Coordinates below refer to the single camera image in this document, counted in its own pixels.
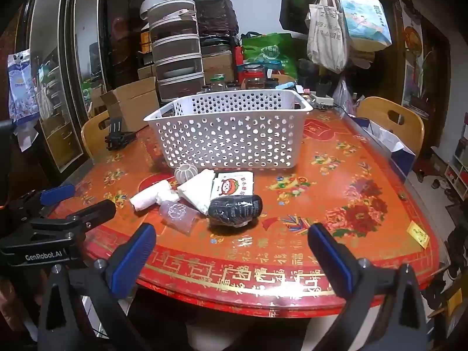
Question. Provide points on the white and blue paper bag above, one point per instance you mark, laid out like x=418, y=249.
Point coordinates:
x=387, y=142

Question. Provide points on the closed cardboard box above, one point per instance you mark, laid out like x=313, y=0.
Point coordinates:
x=218, y=65

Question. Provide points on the dark mirrored cabinet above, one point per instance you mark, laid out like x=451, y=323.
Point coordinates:
x=65, y=62

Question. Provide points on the blue printed tote bag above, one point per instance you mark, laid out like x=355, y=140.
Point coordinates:
x=365, y=25

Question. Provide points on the shelf of boxes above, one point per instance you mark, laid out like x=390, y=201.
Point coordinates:
x=459, y=168

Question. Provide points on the black plastic bag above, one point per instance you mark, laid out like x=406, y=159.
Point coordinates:
x=215, y=14

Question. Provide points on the white triangular packet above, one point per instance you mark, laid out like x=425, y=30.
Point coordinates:
x=195, y=192

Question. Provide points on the blue and white hanging packet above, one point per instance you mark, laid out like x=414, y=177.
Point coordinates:
x=22, y=84

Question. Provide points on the white power strip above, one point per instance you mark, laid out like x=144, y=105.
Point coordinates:
x=322, y=100

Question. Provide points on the black wrapped bundle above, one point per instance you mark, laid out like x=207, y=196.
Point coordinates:
x=234, y=210

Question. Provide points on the clear plastic bag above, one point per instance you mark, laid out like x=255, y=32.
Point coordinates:
x=179, y=215

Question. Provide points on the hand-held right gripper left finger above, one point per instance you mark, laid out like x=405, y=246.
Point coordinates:
x=128, y=263

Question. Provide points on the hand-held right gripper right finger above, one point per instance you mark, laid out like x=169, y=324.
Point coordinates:
x=338, y=267

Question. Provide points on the green shopping bag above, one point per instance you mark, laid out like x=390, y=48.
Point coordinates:
x=268, y=49

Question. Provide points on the wooden chair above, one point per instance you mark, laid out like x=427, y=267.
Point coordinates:
x=93, y=135
x=376, y=117

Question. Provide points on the open cardboard box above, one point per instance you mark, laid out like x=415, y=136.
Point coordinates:
x=135, y=98

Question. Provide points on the tiered mesh storage tower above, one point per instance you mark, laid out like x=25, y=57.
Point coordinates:
x=177, y=51

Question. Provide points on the white cartoon printed packet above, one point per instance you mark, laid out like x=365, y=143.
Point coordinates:
x=230, y=186

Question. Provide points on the white perforated plastic basket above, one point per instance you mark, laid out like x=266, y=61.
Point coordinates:
x=226, y=135

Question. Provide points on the white ribbed vase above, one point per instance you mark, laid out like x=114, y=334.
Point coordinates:
x=185, y=174

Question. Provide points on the black folding stand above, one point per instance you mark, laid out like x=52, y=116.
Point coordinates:
x=117, y=135

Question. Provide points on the black hanging bag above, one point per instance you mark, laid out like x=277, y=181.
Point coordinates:
x=292, y=11

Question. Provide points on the beige canvas tote bag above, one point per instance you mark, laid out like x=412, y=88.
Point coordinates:
x=327, y=36

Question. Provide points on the large glass jar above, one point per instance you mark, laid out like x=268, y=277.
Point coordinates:
x=254, y=76

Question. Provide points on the green lid glass jar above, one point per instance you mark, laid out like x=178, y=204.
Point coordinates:
x=217, y=83

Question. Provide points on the yellow sticker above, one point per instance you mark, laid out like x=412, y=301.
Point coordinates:
x=418, y=234

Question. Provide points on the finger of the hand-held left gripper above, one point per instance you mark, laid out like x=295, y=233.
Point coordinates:
x=58, y=193
x=98, y=210

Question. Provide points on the white cloth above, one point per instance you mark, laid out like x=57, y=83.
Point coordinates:
x=150, y=195

